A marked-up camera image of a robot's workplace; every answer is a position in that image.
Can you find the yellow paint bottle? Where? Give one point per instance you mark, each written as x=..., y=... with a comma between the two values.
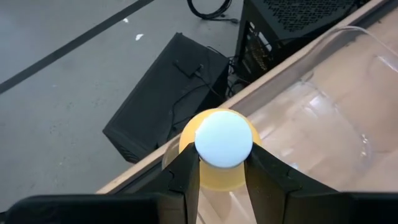
x=224, y=138

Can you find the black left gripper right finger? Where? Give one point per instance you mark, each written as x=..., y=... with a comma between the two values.
x=273, y=193

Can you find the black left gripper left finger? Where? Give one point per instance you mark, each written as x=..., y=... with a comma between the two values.
x=174, y=193

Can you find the smooth black computer tower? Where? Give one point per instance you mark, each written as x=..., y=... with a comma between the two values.
x=168, y=99

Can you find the wide clear plastic bin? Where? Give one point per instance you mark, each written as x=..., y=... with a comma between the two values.
x=326, y=140

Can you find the perforated black computer case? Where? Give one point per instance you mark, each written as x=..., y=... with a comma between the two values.
x=280, y=25

